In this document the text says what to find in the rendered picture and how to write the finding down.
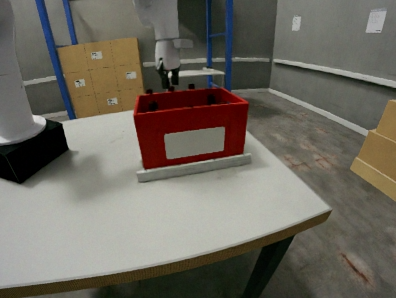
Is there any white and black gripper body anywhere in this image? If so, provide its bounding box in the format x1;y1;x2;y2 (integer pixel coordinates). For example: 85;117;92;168
155;40;180;70

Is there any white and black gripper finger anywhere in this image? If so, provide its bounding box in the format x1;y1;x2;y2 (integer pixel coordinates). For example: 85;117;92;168
171;64;181;86
156;58;170;89

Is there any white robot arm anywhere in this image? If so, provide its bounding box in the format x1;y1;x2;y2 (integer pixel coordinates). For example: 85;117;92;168
0;0;193;146

